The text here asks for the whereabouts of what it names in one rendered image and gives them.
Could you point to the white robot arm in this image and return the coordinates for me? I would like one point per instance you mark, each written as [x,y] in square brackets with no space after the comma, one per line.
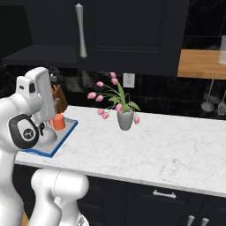
[17,117]

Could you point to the wooden wall shelf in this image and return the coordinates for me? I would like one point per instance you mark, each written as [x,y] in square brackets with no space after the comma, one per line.
[200,63]

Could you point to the black upper cabinet door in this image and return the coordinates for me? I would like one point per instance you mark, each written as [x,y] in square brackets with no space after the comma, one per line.
[132,35]
[53,23]

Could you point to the pink tulip bunch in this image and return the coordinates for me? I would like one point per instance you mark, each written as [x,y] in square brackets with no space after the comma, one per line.
[121,97]

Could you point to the blue rimmed grey tray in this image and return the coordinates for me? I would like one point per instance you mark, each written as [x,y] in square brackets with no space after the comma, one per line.
[63,134]

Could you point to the black cabinet door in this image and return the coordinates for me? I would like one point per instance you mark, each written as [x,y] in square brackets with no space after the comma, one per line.
[159,216]
[132,35]
[53,23]
[216,213]

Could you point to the orange mug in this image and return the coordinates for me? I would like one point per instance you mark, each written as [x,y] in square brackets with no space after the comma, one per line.
[59,122]

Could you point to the black drawer front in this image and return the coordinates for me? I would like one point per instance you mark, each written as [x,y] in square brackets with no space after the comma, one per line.
[141,195]

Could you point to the silver hanging spatula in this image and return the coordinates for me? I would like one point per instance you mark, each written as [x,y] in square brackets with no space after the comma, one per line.
[222,108]

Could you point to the grey vase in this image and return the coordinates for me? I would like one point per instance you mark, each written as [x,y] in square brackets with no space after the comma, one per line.
[125,120]

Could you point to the black lower cabinet door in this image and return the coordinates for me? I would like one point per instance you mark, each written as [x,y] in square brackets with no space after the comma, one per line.
[216,213]
[159,216]

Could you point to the white wall outlet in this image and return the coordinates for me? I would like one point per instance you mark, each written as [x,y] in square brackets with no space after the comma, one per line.
[129,80]

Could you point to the clear glass jar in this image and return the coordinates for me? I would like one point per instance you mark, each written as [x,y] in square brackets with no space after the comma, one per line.
[222,50]

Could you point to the silver kettle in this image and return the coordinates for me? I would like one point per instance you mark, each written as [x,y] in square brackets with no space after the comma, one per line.
[48,138]

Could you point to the brown wooden knife block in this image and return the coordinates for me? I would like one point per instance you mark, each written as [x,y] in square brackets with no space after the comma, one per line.
[60,100]

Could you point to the silver hanging ladle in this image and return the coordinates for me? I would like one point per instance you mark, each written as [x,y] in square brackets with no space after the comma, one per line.
[207,106]

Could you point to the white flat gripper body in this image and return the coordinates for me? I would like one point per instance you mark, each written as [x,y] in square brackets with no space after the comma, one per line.
[44,94]

